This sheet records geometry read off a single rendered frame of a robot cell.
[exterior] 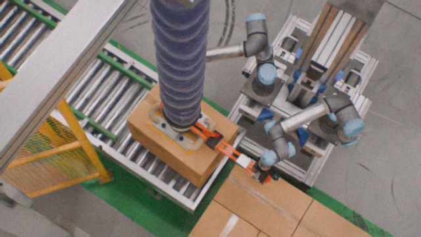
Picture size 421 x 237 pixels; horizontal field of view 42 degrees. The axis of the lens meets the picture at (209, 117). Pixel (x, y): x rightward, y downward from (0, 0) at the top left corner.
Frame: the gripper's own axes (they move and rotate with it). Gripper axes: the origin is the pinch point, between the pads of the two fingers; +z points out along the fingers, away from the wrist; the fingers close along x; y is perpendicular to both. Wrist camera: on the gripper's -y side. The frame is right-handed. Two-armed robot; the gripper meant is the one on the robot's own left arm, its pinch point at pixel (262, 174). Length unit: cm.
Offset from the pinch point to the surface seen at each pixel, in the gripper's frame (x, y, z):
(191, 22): 8, 50, -136
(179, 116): 9, 55, -28
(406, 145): -129, -80, 120
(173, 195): 32, 43, 62
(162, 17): 13, 59, -138
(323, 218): -19, -50, 67
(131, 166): 34, 79, 61
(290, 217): -5, -31, 67
